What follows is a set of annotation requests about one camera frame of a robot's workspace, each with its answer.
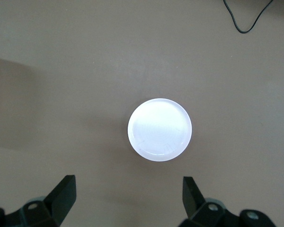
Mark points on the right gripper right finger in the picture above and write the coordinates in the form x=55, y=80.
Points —
x=194, y=203

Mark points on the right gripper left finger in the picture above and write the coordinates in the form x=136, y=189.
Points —
x=59, y=203

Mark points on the pink round plate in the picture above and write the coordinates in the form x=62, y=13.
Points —
x=159, y=130

